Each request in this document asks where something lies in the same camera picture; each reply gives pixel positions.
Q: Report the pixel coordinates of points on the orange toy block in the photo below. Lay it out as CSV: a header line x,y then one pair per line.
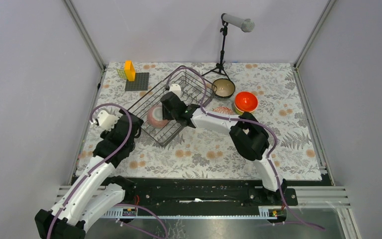
x,y
129,71

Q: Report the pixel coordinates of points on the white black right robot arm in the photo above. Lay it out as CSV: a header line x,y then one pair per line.
x,y
252,140

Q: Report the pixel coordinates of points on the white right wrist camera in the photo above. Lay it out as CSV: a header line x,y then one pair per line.
x,y
176,89

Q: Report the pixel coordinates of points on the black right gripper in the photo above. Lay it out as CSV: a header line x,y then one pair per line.
x,y
165,115

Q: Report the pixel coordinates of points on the pink patterned bowl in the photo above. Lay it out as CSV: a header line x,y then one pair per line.
x,y
155,117

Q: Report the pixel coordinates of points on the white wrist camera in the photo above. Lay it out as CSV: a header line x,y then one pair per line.
x,y
104,120
176,89

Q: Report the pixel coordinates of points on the yellow-green small grid plate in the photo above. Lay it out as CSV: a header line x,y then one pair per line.
x,y
121,74

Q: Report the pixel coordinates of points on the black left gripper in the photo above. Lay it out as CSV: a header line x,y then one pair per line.
x,y
108,134

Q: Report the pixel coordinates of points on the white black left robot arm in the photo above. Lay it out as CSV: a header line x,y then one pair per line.
x,y
73,215

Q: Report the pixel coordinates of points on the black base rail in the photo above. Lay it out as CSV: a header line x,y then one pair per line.
x,y
206,197

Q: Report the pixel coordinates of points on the dark teal bowl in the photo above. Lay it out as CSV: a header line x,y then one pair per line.
x,y
223,88

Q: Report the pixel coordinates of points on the dark grey building baseplate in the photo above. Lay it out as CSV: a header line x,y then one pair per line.
x,y
140,83

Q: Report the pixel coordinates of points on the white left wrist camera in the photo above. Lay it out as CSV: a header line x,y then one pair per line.
x,y
104,120

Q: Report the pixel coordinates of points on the black microphone tripod stand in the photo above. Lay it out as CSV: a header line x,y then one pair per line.
x,y
219,67

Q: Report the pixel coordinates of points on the orange bowl white inside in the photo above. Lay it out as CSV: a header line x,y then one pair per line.
x,y
240,110

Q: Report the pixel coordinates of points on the black wire dish rack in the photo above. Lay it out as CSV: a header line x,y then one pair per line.
x,y
194,91

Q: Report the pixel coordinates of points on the solid orange bowl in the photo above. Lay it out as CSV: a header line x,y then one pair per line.
x,y
246,102

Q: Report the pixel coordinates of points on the grey microphone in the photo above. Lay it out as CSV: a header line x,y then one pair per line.
x,y
246,25

